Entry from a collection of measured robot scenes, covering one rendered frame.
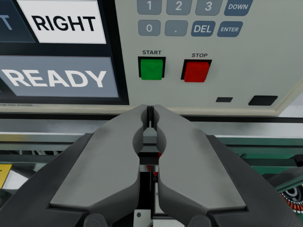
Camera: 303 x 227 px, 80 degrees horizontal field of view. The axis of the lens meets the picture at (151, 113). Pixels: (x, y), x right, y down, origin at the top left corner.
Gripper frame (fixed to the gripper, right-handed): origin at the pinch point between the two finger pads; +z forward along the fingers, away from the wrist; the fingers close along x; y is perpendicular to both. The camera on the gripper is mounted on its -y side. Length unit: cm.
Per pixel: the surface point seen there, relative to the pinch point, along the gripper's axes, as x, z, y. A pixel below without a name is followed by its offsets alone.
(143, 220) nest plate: -1.5, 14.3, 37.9
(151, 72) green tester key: 0.0, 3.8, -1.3
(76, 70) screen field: -6.5, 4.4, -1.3
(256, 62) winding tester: 8.7, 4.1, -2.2
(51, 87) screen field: -9.6, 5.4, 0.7
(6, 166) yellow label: -17.5, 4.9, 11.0
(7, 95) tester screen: -14.7, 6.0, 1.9
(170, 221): 4.1, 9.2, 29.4
